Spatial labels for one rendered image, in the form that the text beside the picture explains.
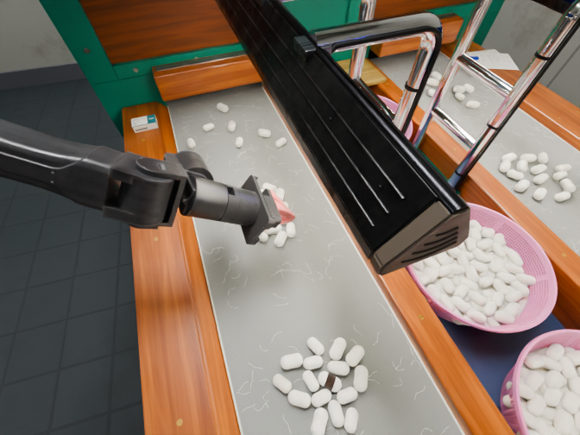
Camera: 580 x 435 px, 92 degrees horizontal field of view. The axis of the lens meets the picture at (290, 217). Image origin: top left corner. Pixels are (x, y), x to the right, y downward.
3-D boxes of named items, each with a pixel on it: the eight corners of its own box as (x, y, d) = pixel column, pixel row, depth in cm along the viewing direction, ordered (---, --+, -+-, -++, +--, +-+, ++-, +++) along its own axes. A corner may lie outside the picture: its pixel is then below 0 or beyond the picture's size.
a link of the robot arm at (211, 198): (176, 223, 37) (192, 186, 35) (167, 194, 41) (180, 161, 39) (223, 230, 42) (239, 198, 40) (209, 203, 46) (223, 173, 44)
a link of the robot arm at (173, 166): (124, 229, 35) (138, 168, 32) (117, 182, 43) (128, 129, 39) (215, 232, 43) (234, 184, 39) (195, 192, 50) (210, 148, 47)
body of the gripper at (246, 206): (260, 175, 48) (222, 163, 43) (279, 222, 42) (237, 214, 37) (241, 200, 51) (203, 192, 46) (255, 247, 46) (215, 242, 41)
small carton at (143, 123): (135, 133, 74) (131, 127, 72) (134, 125, 76) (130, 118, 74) (158, 128, 75) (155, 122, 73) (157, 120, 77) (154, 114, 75)
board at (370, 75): (286, 104, 81) (286, 101, 80) (269, 78, 89) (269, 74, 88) (386, 82, 87) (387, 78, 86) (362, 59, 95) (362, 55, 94)
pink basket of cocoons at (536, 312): (482, 376, 50) (518, 370, 42) (365, 273, 61) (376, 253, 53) (542, 280, 60) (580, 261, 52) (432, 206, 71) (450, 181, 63)
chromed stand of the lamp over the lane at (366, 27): (298, 256, 63) (309, 44, 27) (269, 192, 74) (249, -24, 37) (371, 230, 67) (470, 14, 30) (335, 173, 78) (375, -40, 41)
